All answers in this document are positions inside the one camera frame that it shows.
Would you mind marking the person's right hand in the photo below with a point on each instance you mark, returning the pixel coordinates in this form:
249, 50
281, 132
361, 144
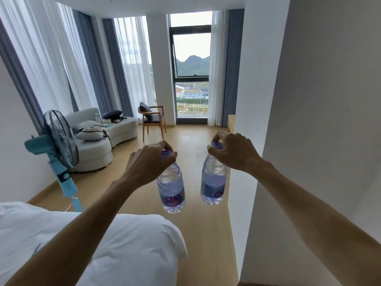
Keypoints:
238, 151

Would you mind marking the person's left hand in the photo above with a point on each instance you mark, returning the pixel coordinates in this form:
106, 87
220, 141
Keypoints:
146, 166

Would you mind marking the clear water bottle purple cap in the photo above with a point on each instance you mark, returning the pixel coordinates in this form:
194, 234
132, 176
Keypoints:
172, 190
212, 184

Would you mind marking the person's right forearm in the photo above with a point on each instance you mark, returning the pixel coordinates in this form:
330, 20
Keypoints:
324, 217

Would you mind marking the person's left forearm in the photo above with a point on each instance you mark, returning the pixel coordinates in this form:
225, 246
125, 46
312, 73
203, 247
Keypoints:
71, 232

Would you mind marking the wooden table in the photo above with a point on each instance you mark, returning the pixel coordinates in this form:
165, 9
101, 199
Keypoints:
231, 123

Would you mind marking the wooden armchair dark seat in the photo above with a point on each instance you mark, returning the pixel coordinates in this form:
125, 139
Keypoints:
156, 119

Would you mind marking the white sofa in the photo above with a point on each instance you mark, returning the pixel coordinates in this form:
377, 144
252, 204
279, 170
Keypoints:
92, 154

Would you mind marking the grey curtain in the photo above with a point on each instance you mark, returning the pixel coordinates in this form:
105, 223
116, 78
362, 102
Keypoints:
20, 86
233, 71
92, 62
117, 68

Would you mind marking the white sheer curtain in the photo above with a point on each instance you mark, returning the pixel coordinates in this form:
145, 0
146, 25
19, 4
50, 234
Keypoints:
217, 71
44, 56
134, 62

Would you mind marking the blue standing fan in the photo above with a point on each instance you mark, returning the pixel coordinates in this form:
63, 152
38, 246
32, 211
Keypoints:
62, 137

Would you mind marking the large glass window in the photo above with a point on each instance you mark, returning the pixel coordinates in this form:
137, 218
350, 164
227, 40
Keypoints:
190, 56

